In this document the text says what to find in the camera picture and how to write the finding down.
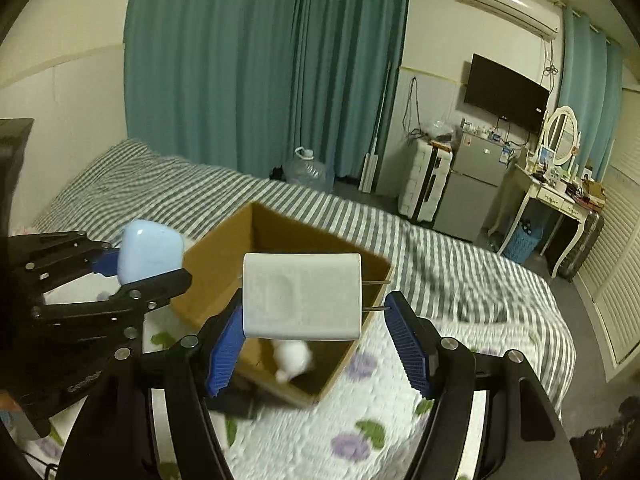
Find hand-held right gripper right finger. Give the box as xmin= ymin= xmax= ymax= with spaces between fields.
xmin=384 ymin=290 xmax=577 ymax=480

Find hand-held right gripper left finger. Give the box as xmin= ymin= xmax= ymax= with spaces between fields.
xmin=55 ymin=302 xmax=246 ymax=480

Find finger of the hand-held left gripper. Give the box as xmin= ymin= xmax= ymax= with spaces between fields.
xmin=31 ymin=266 xmax=194 ymax=342
xmin=7 ymin=231 xmax=122 ymax=293

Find light blue plastic case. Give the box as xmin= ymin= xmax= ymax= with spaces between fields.
xmin=116 ymin=219 xmax=186 ymax=287

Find small white round object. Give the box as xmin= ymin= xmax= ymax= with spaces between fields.
xmin=272 ymin=340 xmax=317 ymax=384

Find brown cardboard box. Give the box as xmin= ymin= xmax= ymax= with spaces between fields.
xmin=170 ymin=201 xmax=397 ymax=407

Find white power adapter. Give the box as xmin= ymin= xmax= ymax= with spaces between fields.
xmin=241 ymin=252 xmax=392 ymax=342

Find white floral quilt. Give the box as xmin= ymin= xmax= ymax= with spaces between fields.
xmin=10 ymin=305 xmax=563 ymax=480

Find blue plastic basket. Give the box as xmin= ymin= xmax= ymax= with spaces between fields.
xmin=501 ymin=220 xmax=544 ymax=264

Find white suitcase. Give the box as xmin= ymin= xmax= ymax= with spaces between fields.
xmin=398 ymin=137 xmax=454 ymax=224

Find grey striped bed sheet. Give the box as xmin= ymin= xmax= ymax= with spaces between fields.
xmin=30 ymin=139 xmax=574 ymax=413

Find grey small fridge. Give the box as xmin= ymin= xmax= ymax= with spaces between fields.
xmin=433 ymin=130 xmax=517 ymax=244

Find white mop poles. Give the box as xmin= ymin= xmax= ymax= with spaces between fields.
xmin=358 ymin=62 xmax=394 ymax=194

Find clear water jug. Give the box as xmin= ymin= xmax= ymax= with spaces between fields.
xmin=280 ymin=146 xmax=336 ymax=193

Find dark suitcase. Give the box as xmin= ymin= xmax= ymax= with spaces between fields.
xmin=546 ymin=209 xmax=605 ymax=282

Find white vanity table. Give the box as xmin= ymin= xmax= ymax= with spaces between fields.
xmin=487 ymin=161 xmax=602 ymax=272

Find dark clothes pile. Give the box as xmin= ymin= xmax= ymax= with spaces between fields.
xmin=569 ymin=394 xmax=640 ymax=480

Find white louvered closet doors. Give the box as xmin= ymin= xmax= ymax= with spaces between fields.
xmin=574 ymin=85 xmax=640 ymax=387

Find green curtain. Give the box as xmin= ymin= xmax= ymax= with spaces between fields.
xmin=122 ymin=0 xmax=412 ymax=194

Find oval white vanity mirror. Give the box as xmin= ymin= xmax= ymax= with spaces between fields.
xmin=538 ymin=105 xmax=582 ymax=166

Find teal window curtain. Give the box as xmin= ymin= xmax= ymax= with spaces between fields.
xmin=556 ymin=4 xmax=624 ymax=182

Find white air conditioner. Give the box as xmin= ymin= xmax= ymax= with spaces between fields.
xmin=461 ymin=0 xmax=561 ymax=42

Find hanging black cable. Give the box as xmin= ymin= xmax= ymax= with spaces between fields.
xmin=402 ymin=77 xmax=427 ymax=140

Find black wall television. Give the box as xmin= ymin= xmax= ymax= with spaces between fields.
xmin=463 ymin=53 xmax=550 ymax=135

